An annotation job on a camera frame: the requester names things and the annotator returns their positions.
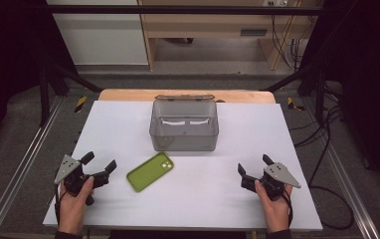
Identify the yellow black tape marker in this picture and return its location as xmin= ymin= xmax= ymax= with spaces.
xmin=74 ymin=95 xmax=89 ymax=114
xmin=286 ymin=97 xmax=307 ymax=113

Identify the thick black floor cable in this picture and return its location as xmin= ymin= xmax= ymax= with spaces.
xmin=307 ymin=108 xmax=355 ymax=231

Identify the person's right hand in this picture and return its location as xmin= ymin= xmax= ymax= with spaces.
xmin=254 ymin=179 xmax=294 ymax=234

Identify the aluminium floor rail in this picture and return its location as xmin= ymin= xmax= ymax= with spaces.
xmin=301 ymin=99 xmax=380 ymax=239
xmin=0 ymin=96 xmax=65 ymax=239

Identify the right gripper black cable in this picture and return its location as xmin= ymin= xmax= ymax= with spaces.
xmin=282 ymin=190 xmax=294 ymax=228

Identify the light wooden desk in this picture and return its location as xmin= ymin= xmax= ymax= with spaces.
xmin=137 ymin=0 xmax=322 ymax=72

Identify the black metal stand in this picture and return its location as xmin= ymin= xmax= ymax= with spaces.
xmin=261 ymin=64 xmax=327 ymax=125
xmin=38 ymin=62 xmax=102 ymax=126

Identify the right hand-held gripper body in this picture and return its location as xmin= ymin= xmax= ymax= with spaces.
xmin=260 ymin=161 xmax=302 ymax=202

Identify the person's dark clothing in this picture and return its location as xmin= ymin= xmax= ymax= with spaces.
xmin=107 ymin=229 xmax=248 ymax=239

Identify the white cabinet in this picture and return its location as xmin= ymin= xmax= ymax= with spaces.
xmin=46 ymin=0 xmax=149 ymax=66

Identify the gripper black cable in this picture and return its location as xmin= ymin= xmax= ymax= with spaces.
xmin=54 ymin=183 xmax=63 ymax=224
xmin=282 ymin=190 xmax=294 ymax=228

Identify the black frame crossbar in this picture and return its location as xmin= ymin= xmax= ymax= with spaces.
xmin=47 ymin=4 xmax=326 ymax=16

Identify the white power strip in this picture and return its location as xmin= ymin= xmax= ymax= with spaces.
xmin=263 ymin=0 xmax=288 ymax=8

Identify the black curtain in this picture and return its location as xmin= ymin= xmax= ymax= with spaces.
xmin=0 ymin=0 xmax=52 ymax=157
xmin=305 ymin=0 xmax=380 ymax=200

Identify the person's left hand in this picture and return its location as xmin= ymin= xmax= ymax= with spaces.
xmin=58 ymin=176 xmax=95 ymax=236

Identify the transparent grey plastic box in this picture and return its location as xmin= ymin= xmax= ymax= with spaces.
xmin=148 ymin=94 xmax=220 ymax=152

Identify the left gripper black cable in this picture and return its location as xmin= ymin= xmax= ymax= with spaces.
xmin=54 ymin=183 xmax=63 ymax=224

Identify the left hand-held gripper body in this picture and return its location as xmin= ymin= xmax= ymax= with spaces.
xmin=54 ymin=154 xmax=95 ymax=198

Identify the black hanging cable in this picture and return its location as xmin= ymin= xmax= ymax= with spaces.
xmin=270 ymin=14 xmax=294 ymax=70
xmin=289 ymin=38 xmax=303 ymax=72

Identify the thin black floor cable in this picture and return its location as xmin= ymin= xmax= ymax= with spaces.
xmin=288 ymin=83 xmax=344 ymax=149

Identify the green phone case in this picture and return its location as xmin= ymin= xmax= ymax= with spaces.
xmin=125 ymin=151 xmax=175 ymax=193

